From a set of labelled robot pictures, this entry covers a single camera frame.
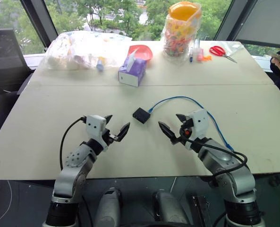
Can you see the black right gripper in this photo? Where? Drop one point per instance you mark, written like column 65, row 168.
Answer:
column 183, row 136

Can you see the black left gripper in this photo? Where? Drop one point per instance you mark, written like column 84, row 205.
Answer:
column 110, row 137

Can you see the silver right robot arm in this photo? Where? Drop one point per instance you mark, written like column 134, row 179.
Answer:
column 239, row 179

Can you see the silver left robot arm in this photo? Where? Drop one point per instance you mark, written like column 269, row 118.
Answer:
column 71, row 175

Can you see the small black box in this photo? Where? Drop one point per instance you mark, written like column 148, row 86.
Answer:
column 141, row 115

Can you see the purple tissue box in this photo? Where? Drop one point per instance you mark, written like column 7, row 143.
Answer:
column 132, row 73

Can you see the blue and yellow tube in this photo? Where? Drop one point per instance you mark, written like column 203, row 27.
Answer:
column 99, row 66

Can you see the blue pen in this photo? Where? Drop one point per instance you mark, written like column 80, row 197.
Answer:
column 191, row 55

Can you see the pink small item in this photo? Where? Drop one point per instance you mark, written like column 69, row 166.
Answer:
column 199, row 55

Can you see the orange small item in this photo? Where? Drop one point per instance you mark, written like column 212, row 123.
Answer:
column 207, row 58

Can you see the red plastic bowl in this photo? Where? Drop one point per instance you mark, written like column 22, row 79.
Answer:
column 143, row 53

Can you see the clear plastic tube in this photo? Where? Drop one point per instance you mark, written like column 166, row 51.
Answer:
column 197, row 45

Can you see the dark rounded grey shape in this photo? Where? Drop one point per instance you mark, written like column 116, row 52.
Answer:
column 109, row 208
column 169, row 208

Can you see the bag of colourful candy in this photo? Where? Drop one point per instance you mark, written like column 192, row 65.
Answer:
column 177, row 40

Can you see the clear plastic bag with items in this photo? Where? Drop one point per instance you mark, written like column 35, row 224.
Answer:
column 78, row 49

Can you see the flat clear plastic bag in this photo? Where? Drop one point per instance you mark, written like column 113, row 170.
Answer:
column 234, row 48

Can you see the orange round plastic lid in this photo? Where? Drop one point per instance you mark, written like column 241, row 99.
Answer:
column 183, row 10

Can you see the black office chair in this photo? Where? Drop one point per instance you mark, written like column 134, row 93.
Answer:
column 5, row 59

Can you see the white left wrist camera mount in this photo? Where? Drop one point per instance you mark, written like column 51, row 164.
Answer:
column 95, row 125

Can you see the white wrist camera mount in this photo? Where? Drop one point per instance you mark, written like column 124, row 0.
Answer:
column 95, row 125
column 200, row 123

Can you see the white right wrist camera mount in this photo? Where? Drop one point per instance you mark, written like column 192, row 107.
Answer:
column 200, row 123

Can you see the dark window frame post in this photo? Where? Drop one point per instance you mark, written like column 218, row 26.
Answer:
column 39, row 21

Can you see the grey window blind frame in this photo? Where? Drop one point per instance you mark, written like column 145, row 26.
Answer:
column 262, row 21

